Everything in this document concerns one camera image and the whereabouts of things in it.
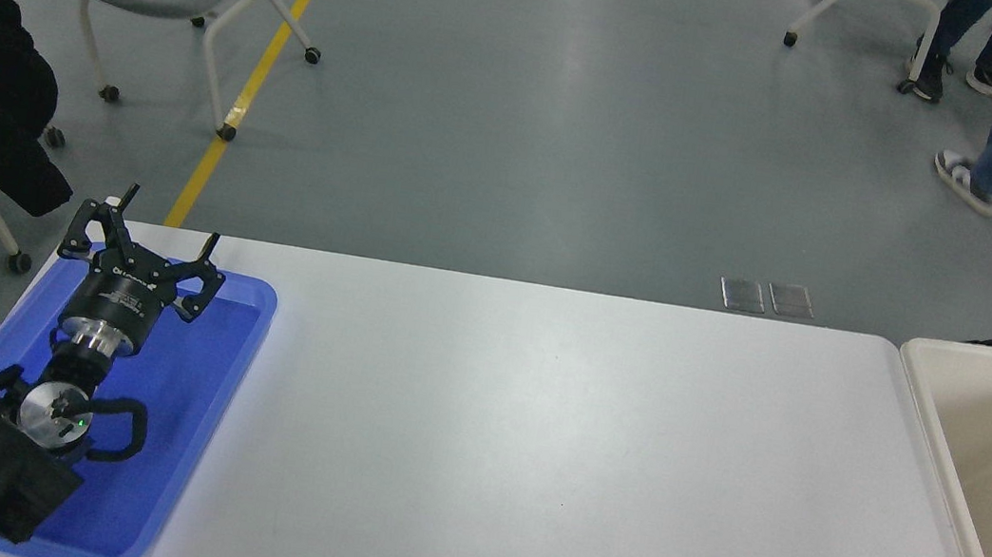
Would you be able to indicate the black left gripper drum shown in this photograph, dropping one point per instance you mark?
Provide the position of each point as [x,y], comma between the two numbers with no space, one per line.
[120,296]

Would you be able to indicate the blue plastic tray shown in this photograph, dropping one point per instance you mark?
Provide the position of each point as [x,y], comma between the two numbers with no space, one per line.
[184,391]

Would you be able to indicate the metal floor plate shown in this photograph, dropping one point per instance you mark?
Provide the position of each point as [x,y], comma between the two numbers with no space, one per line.
[742,295]
[791,300]

